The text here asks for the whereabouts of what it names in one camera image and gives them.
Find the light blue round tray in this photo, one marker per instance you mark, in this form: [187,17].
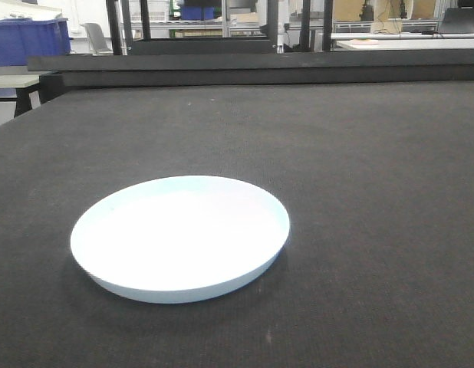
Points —
[180,239]

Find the grey chair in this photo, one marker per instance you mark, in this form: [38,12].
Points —
[96,39]

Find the grey side table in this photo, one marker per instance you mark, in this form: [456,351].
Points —
[23,85]

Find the white background table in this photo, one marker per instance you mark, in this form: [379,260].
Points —
[402,41]

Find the black foam board stack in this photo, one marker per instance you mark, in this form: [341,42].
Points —
[335,67]

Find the large blue storage crate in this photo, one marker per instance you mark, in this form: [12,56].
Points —
[23,38]

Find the black metal frame rack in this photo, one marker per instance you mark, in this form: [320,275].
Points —
[210,32]

